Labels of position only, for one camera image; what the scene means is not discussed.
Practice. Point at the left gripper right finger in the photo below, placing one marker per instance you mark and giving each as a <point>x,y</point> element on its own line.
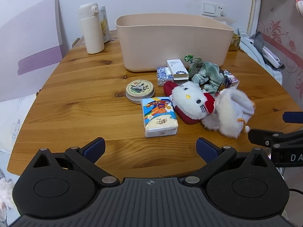
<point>216,159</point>

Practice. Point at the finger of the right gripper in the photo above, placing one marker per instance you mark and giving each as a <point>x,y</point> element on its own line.
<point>269,138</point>
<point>293,117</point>

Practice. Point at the hello kitty plush slipper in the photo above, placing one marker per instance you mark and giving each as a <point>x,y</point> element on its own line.
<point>190,102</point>

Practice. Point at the purple white headboard panel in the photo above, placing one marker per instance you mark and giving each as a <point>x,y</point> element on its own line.
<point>31,48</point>

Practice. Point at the green plaid scrunchie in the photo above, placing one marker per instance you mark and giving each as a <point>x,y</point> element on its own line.
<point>209,77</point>

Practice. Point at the colourful tissue pack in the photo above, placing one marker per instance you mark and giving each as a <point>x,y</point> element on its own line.
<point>159,117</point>

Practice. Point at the hello kitty card box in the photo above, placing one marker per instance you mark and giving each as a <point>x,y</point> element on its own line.
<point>230,81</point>

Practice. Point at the cream thermos bottle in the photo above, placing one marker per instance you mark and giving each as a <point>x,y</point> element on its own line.
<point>91,28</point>

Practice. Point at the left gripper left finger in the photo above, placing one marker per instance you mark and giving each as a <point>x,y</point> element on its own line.
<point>84,159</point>

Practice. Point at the gold tissue pack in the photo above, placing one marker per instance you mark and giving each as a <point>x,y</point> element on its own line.
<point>235,42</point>

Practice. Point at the blue white patterned box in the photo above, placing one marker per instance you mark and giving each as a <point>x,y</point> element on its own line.
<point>164,75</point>

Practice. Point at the white small carton box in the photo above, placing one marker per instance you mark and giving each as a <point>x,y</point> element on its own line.
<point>177,69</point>

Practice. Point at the light blue bedding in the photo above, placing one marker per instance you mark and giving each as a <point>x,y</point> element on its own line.
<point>252,52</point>

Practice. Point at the white wall switch socket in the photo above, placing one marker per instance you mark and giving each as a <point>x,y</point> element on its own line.
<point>213,10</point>

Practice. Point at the beige plastic storage bin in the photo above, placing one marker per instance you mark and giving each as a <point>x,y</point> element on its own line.
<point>148,40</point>

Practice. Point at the red white hanging object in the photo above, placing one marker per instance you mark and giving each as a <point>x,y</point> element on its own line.
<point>299,6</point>

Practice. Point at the white blood pressure monitor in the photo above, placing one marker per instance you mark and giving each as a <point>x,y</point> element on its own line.
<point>268,56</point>

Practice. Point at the banana snack pouch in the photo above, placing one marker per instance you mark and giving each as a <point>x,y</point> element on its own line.
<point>104,24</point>

